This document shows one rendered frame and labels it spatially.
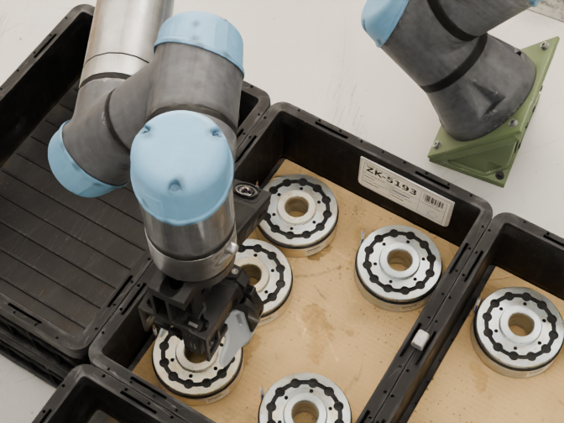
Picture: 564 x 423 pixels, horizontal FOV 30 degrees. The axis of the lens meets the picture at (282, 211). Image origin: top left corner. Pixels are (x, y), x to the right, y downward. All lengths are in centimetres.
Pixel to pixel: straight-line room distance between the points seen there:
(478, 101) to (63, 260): 58
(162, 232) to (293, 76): 81
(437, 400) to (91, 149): 52
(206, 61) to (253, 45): 79
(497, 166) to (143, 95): 75
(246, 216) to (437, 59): 51
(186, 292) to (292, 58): 79
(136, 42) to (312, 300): 43
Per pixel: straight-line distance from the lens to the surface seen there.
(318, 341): 124
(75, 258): 132
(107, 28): 101
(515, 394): 125
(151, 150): 78
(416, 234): 128
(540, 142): 158
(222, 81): 85
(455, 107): 144
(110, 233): 133
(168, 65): 86
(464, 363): 125
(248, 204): 99
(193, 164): 77
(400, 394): 112
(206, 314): 95
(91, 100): 96
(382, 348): 125
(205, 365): 120
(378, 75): 161
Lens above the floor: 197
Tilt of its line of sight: 60 degrees down
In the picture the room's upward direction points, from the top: straight up
